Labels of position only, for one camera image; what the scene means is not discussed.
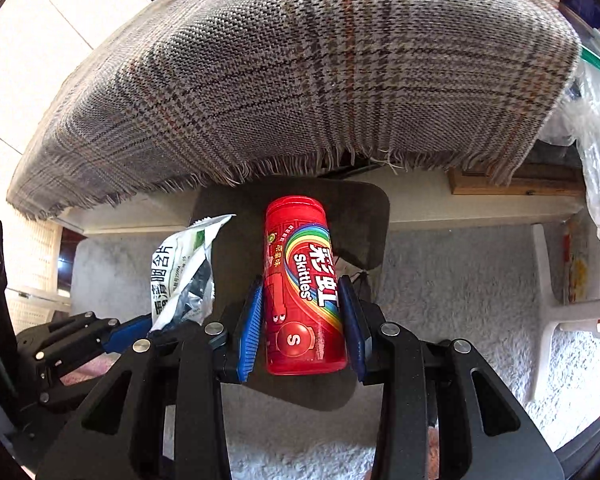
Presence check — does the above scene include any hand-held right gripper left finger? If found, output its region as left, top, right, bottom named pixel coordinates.
left=35, top=275, right=265, bottom=480

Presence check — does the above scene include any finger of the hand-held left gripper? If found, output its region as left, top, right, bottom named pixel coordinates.
left=17, top=311, right=155, bottom=361
left=35, top=352, right=126, bottom=411

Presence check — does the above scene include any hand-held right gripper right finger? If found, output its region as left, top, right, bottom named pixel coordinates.
left=337, top=275, right=566, bottom=480

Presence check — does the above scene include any red candy canister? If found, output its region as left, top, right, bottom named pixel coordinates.
left=264, top=196, right=348, bottom=376

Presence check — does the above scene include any white green snack wrapper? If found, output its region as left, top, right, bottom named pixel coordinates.
left=150, top=214, right=237, bottom=333

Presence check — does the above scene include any dark grey bin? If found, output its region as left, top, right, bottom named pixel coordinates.
left=187, top=177, right=391, bottom=411

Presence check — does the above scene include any pink cloth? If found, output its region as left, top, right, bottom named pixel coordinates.
left=62, top=357, right=113, bottom=388

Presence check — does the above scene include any white wicker basket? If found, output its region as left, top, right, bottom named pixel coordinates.
left=2, top=217, right=73, bottom=333

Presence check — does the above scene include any grey shaggy rug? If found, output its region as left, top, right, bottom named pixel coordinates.
left=70, top=220, right=600, bottom=480

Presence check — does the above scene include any white furniture leg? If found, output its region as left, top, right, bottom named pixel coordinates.
left=529, top=222, right=600, bottom=402

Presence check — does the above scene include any wooden board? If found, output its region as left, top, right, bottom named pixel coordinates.
left=447, top=162, right=586, bottom=196

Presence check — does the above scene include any grey plaid fringed blanket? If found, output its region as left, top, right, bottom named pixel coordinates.
left=7, top=0, right=581, bottom=221

